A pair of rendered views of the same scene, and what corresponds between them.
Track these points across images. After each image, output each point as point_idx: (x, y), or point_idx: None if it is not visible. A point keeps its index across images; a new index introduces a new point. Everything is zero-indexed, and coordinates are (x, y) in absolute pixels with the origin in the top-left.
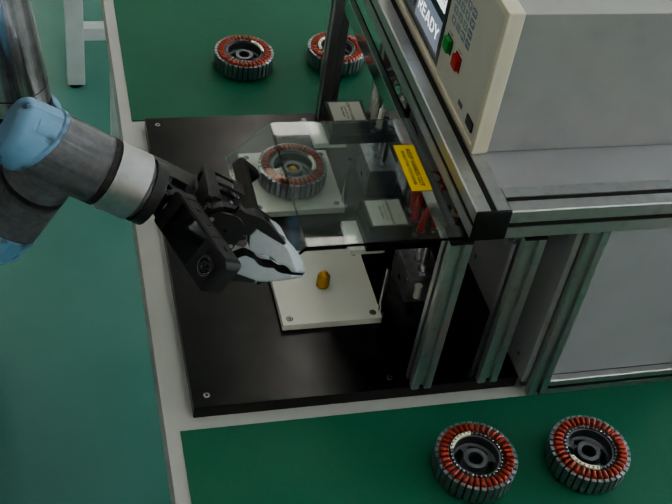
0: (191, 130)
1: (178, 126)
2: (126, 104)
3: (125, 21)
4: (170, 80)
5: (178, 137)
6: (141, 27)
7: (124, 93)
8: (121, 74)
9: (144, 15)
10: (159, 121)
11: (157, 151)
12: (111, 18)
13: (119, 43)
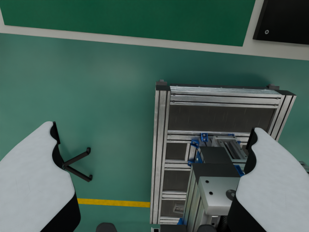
0: (283, 6)
1: (274, 15)
2: (223, 47)
3: (121, 28)
4: (204, 6)
5: (286, 19)
6: (130, 16)
7: (210, 46)
8: (188, 43)
9: (112, 9)
10: (264, 29)
11: (294, 38)
12: (116, 38)
13: (150, 38)
